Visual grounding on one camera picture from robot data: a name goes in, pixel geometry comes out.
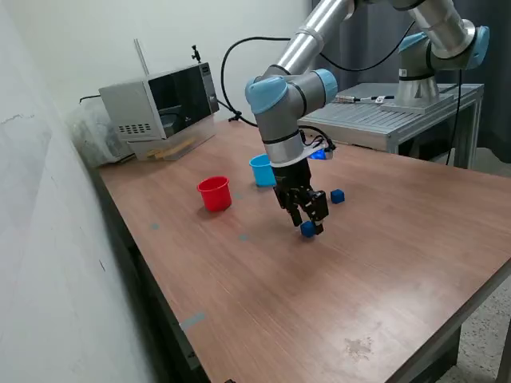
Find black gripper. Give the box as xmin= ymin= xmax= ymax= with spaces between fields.
xmin=272 ymin=157 xmax=331 ymax=236

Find blue plastic cup bin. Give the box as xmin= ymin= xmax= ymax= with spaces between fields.
xmin=248 ymin=154 xmax=278 ymax=188

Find red plastic cup bin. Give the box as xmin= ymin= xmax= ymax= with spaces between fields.
xmin=196 ymin=176 xmax=233 ymax=212

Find aluminium slotted robot stand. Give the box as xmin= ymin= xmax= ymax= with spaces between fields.
xmin=297 ymin=82 xmax=485 ymax=168

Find aluminium robot mounting plate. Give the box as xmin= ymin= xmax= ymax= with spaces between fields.
xmin=379 ymin=95 xmax=456 ymax=115

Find wooden sticks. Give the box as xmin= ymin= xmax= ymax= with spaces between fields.
xmin=145 ymin=137 xmax=197 ymax=160

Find long grey-blue tape strip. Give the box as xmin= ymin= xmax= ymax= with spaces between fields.
xmin=179 ymin=311 xmax=207 ymax=332

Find silver microwave oven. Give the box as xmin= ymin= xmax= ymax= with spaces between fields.
xmin=98 ymin=61 xmax=221 ymax=143

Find dark grey curtain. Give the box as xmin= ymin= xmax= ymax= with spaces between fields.
xmin=309 ymin=0 xmax=511 ymax=164

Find thin white rod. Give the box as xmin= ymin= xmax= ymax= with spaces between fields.
xmin=133 ymin=38 xmax=151 ymax=77

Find clear plastic bag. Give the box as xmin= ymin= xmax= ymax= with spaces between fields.
xmin=65 ymin=99 xmax=135 ymax=168

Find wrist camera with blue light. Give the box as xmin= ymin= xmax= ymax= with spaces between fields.
xmin=307 ymin=139 xmax=337 ymax=163

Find short black camera cable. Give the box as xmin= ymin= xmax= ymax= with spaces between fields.
xmin=299 ymin=125 xmax=335 ymax=151

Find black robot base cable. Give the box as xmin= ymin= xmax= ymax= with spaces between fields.
xmin=335 ymin=94 xmax=396 ymax=104

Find thin black power cable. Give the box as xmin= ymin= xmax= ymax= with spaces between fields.
xmin=445 ymin=69 xmax=463 ymax=167

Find grey metal edge bracket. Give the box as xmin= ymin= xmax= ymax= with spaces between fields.
xmin=171 ymin=321 xmax=200 ymax=371

